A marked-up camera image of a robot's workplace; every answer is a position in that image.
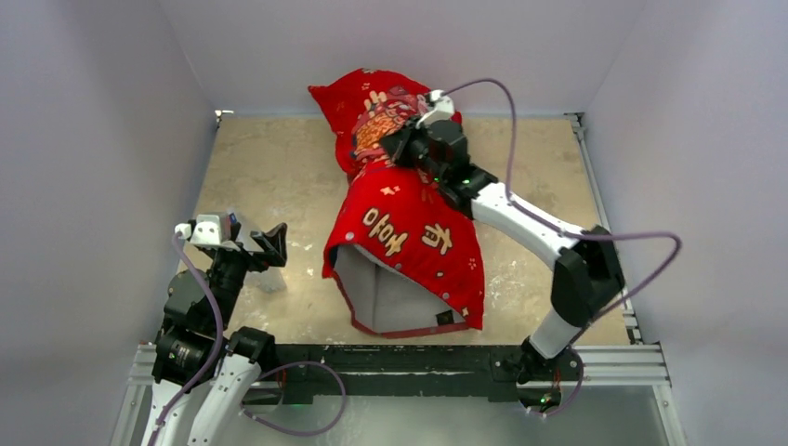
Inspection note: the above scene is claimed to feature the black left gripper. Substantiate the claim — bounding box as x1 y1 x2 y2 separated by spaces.
208 219 284 326

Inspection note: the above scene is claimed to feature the red printed pillowcase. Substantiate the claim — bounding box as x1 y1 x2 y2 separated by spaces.
309 68 486 330

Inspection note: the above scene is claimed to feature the white pillow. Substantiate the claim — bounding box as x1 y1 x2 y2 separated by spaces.
333 244 469 338

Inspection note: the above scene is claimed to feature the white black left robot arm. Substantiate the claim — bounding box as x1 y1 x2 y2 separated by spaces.
142 212 288 445

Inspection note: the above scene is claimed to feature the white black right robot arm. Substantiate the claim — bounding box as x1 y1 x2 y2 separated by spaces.
379 120 625 384

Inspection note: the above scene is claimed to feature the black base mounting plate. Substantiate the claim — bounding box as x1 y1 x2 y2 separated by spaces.
276 344 584 406

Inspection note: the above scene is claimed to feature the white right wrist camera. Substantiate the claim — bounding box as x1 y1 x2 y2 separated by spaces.
415 89 456 128

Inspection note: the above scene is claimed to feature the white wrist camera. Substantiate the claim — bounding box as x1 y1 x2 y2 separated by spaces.
174 212 240 251
415 89 456 128

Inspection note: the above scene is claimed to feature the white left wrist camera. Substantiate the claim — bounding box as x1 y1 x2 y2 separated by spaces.
174 212 240 251

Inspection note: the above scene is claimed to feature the metal corner bracket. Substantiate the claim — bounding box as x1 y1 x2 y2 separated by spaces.
215 110 235 128

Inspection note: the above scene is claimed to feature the aluminium front frame rail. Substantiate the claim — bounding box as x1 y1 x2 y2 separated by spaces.
112 332 686 445

